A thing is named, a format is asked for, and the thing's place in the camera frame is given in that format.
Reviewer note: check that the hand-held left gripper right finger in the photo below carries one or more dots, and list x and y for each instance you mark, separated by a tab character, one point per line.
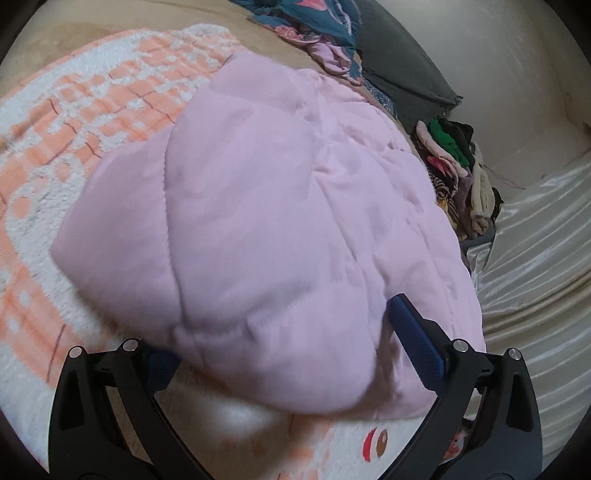
418	344

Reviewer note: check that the tan covered bed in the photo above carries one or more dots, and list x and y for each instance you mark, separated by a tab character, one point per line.
51	37

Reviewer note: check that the dark floral cloth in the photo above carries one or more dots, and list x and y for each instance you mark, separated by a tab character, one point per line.
381	97

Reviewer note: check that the orange white checkered blanket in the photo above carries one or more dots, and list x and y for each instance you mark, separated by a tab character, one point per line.
92	115

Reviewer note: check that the pile of mixed clothes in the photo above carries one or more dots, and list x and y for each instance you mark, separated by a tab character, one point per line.
457	166

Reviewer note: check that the white satin curtain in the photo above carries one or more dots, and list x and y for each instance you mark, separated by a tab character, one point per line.
545	277

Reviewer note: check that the grey cushion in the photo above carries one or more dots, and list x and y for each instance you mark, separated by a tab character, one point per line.
401	60

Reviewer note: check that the pink quilted jacket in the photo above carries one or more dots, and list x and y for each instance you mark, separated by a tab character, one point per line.
258	221

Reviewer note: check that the teal pink floral clothes heap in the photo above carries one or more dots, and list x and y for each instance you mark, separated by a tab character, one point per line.
323	27

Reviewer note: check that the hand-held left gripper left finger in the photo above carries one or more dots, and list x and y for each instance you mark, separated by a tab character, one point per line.
161	369

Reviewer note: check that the grey plastic basket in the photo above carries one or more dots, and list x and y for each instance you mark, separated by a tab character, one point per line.
480	241

